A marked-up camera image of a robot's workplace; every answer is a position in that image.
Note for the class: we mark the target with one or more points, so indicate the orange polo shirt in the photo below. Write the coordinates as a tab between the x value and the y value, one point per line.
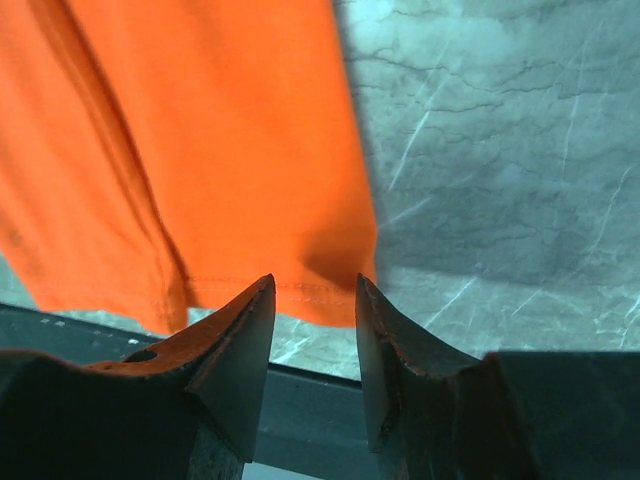
163	155

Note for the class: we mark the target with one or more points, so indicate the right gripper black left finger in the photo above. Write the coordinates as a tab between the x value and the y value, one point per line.
187	407

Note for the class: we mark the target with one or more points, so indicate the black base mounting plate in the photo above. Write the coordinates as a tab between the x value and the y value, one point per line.
312	425

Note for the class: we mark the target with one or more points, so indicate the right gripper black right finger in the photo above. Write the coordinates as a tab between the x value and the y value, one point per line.
434	412

